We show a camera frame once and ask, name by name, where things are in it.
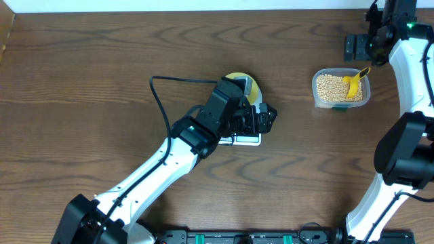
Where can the clear plastic container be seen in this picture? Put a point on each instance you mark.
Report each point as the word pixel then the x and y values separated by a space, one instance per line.
pixel 341 72

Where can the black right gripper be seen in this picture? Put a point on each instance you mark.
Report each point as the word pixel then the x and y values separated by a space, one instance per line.
pixel 359 53

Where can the soybeans pile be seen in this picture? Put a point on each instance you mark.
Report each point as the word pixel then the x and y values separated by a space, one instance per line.
pixel 332 89

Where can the green tape label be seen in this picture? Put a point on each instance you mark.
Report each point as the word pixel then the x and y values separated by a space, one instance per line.
pixel 340 109

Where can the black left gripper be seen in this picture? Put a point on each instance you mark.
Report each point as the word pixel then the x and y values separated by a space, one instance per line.
pixel 264 125

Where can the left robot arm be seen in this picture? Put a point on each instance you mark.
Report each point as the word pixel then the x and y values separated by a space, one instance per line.
pixel 112 217

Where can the yellow plastic bowl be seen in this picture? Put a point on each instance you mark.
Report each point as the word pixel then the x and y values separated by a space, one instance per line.
pixel 258 100

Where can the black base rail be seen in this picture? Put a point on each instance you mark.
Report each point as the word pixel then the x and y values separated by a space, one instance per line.
pixel 310 233

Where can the yellow plastic scoop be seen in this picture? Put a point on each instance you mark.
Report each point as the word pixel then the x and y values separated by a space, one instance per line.
pixel 353 81

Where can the white digital kitchen scale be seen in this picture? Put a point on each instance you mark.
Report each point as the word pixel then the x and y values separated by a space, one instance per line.
pixel 243 128

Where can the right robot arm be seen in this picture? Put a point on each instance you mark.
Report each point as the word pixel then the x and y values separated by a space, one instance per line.
pixel 403 165

